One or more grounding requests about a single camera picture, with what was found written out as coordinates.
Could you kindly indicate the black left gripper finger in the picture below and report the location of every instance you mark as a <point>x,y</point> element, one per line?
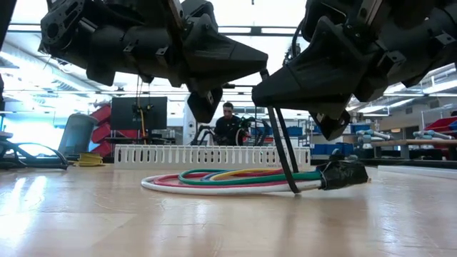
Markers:
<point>214,76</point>
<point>221,46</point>

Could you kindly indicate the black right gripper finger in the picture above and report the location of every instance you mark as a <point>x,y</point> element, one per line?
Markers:
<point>332,46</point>
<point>321,93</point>

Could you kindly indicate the black zip tie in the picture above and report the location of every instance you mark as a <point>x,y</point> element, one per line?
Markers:
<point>282,150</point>

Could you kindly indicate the black bench robot arm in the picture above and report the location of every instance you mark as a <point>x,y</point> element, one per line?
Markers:
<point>200,137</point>
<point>264,132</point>

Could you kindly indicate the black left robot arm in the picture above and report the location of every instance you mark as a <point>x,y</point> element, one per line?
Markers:
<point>71,21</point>

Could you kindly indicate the blue storage bin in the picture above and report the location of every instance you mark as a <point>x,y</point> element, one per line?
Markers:
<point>361,128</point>
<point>296,131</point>
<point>320,149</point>
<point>347,146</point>

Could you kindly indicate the person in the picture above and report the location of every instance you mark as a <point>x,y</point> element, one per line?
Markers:
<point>228,128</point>

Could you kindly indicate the black monitor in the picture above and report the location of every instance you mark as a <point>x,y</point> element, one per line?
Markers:
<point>121,114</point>

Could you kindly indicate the grey foam roll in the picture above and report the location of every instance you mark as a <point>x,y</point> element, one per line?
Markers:
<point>432,134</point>
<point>378,135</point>

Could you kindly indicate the red zigzag panel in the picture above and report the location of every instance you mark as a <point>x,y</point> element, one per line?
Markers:
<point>101,133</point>

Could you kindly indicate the red storage bin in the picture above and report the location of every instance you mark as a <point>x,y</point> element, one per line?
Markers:
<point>442,125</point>

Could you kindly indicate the wooden workbench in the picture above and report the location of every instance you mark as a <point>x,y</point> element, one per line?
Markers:
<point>428,142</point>

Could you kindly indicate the black overhead camera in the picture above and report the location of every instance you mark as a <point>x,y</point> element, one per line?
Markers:
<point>287,53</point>

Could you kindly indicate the black aluminium frame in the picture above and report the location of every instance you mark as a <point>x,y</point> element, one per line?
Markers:
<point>410,163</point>

